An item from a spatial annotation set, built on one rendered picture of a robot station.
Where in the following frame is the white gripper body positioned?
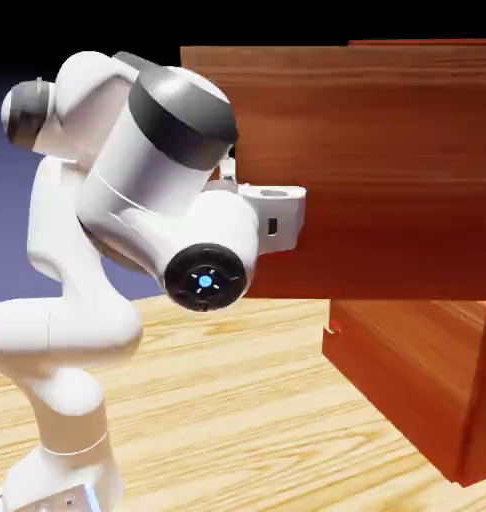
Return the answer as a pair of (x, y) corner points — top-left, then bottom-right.
(219, 156), (239, 184)

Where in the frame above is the large reddish wooden cabinet door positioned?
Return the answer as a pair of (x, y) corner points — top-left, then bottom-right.
(179, 44), (486, 301)

